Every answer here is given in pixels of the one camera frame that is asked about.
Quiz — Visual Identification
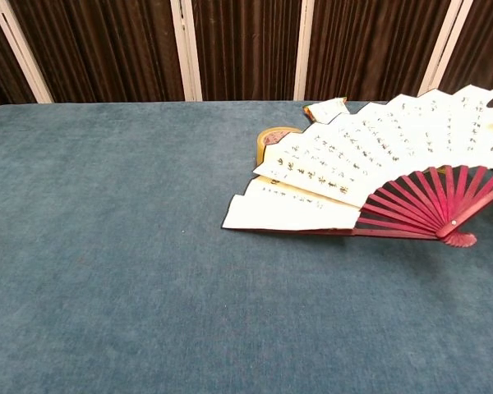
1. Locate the red ribbed paper folding fan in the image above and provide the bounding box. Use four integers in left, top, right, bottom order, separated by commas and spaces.
220, 84, 493, 250

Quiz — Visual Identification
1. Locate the green white snack packet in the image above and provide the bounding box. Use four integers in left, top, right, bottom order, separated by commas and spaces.
302, 96, 352, 124

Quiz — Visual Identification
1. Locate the yellow packing tape roll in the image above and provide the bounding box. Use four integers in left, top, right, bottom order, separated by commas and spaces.
256, 126, 304, 167

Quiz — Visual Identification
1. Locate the blue felt table cover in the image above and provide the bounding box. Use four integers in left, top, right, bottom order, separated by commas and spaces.
0, 100, 493, 394

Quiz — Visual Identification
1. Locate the white screen frame post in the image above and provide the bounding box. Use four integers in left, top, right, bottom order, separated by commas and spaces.
170, 0, 204, 103
418, 0, 464, 96
292, 0, 316, 102
0, 0, 54, 104

